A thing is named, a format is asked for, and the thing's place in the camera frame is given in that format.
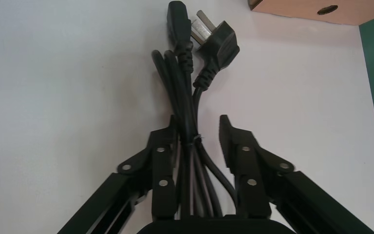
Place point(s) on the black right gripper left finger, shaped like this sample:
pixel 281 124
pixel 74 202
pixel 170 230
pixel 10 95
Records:
pixel 162 193

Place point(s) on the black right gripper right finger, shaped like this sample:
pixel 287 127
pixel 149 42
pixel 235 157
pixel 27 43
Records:
pixel 248 193

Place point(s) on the brown cardboard storage box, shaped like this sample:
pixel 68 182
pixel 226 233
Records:
pixel 290 8

